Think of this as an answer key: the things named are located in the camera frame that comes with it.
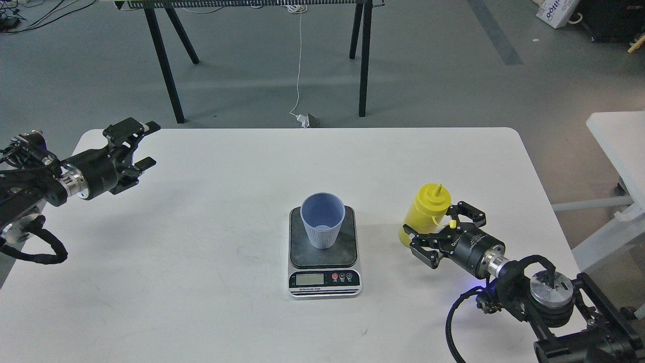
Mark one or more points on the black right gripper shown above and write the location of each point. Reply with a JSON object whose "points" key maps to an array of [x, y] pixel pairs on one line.
{"points": [[462, 241]]}

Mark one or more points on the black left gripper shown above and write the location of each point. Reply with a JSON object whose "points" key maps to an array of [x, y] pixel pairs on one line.
{"points": [[93, 172]]}

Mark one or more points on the yellow squeeze bottle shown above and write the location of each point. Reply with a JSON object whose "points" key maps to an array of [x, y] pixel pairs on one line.
{"points": [[428, 208]]}

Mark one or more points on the blue ribbed plastic cup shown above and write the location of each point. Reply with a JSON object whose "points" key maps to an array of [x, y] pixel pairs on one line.
{"points": [[322, 215]]}

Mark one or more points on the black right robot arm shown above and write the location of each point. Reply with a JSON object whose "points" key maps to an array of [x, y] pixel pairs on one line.
{"points": [[573, 319]]}

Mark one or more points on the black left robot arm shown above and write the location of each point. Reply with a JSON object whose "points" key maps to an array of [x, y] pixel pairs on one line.
{"points": [[37, 176]]}

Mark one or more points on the digital kitchen scale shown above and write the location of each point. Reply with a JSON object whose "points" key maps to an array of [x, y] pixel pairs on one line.
{"points": [[331, 273]]}

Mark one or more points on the white power adapter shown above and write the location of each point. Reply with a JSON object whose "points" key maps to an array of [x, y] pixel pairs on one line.
{"points": [[308, 121]]}

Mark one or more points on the black trestle table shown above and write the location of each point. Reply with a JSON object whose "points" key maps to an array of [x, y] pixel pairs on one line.
{"points": [[269, 29]]}

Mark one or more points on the white cardboard box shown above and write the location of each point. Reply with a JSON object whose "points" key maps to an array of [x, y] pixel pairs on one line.
{"points": [[556, 13]]}

